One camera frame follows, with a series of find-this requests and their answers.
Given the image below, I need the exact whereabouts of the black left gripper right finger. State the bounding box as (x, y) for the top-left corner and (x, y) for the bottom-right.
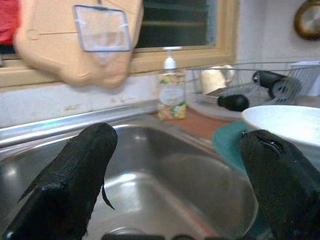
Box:
(240, 129), (320, 240)

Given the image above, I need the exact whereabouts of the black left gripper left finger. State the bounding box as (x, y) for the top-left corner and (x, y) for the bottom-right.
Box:
(0, 122), (118, 240)

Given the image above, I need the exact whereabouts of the white ceramic bowl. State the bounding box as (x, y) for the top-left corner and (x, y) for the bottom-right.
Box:
(241, 104), (320, 151)

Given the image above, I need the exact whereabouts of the teal plate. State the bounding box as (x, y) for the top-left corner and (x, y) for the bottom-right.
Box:
(211, 121), (276, 240)

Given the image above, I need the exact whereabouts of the stainless steel sink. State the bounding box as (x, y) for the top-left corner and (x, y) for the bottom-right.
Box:
(0, 99), (260, 240)

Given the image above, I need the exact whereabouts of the black cylinder with silver knob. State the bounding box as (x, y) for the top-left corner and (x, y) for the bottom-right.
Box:
(252, 70), (302, 100)

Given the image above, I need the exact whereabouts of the white drip tray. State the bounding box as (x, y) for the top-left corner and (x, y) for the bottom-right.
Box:
(186, 93), (320, 121)

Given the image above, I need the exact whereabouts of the cream mug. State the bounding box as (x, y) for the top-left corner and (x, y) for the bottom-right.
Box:
(201, 64), (236, 96)

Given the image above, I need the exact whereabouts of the peach plastic cutting board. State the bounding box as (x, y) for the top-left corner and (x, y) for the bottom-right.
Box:
(13, 0), (145, 89)

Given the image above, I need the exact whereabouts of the floral soap pump bottle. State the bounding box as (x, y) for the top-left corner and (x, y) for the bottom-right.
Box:
(156, 46), (188, 121)

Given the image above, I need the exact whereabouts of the blue-framed mesh net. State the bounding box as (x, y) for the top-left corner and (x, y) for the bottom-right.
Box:
(73, 0), (133, 66)

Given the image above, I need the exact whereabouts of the red cloth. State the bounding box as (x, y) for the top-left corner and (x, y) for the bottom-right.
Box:
(0, 0), (21, 46)

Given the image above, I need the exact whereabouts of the black rounded handle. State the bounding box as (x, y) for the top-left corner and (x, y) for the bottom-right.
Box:
(217, 94), (251, 112)

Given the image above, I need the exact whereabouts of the grey wire dish rack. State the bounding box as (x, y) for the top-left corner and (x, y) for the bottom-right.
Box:
(186, 61), (320, 106)

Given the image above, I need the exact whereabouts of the small pan with blue handle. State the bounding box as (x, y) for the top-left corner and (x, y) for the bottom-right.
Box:
(293, 0), (320, 41)

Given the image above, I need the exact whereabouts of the beige wooden window frame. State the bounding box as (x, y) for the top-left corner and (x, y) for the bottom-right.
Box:
(0, 0), (240, 88)

